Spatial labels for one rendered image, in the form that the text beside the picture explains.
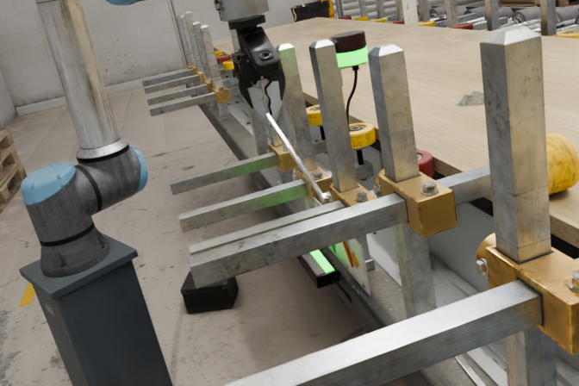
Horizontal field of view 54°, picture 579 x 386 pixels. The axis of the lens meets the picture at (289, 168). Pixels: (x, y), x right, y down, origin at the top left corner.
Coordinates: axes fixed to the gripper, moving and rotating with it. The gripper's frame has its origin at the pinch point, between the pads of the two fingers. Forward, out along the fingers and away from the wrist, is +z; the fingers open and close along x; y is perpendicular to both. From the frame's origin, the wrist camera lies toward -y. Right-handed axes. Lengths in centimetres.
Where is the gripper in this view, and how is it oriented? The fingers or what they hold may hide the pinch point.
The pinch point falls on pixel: (270, 121)
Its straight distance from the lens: 112.1
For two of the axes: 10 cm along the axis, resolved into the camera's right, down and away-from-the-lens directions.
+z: 1.9, 9.2, 3.3
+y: -2.8, -2.7, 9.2
